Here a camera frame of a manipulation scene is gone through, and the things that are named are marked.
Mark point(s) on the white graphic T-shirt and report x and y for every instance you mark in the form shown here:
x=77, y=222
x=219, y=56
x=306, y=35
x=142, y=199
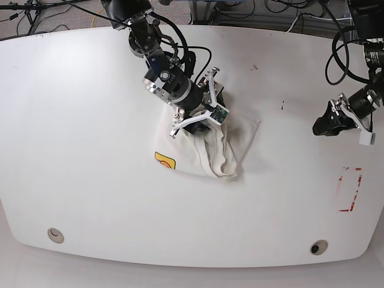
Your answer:
x=218, y=152

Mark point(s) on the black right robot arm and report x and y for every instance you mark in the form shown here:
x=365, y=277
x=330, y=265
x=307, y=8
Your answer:
x=170, y=60

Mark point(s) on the right table cable grommet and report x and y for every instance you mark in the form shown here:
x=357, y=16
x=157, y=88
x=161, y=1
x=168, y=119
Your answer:
x=319, y=247

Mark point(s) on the red tape rectangle marking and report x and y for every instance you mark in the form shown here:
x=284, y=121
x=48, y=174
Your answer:
x=347, y=189

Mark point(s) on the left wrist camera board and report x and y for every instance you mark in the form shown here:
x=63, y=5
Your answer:
x=367, y=138

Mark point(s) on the table cable grommet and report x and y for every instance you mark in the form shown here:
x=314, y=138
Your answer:
x=55, y=235
x=319, y=247

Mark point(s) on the left table cable grommet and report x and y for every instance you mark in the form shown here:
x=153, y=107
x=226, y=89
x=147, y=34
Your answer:
x=55, y=235

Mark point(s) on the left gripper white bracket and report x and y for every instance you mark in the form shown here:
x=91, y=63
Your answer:
x=349, y=113

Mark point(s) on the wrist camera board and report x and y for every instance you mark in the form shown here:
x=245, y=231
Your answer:
x=219, y=113
x=367, y=138

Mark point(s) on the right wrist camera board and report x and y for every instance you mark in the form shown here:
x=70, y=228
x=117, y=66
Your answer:
x=219, y=113

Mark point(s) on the black tripod stand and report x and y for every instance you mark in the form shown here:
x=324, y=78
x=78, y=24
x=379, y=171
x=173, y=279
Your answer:
x=31, y=10

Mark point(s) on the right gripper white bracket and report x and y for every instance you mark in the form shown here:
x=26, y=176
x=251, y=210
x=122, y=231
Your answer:
x=192, y=111

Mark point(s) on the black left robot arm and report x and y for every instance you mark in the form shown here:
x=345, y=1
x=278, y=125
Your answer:
x=367, y=19

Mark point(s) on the aluminium frame rack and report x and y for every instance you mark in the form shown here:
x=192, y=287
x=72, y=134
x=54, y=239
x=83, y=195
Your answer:
x=305, y=17

